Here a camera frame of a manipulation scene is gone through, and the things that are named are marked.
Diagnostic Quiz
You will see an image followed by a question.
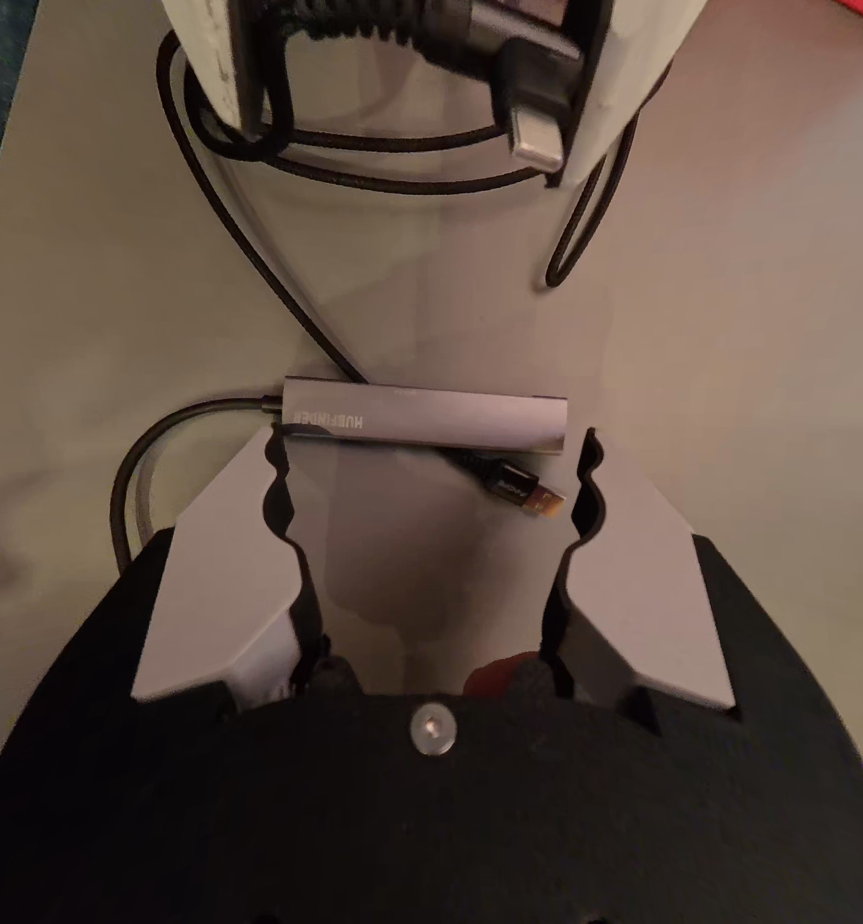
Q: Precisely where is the black braided usb-c cable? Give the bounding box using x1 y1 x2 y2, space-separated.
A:
155 0 642 522

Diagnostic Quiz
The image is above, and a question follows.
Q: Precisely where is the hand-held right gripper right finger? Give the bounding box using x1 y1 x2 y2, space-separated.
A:
538 426 738 716

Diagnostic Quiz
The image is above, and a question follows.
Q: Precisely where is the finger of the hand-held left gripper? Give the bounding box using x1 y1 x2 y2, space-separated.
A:
163 0 295 145
547 0 696 190

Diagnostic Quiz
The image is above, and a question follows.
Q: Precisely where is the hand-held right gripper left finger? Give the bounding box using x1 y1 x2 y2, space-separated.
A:
130 424 331 708

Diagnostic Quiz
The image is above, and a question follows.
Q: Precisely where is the grey usb hub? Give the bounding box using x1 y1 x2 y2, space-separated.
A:
110 375 571 575

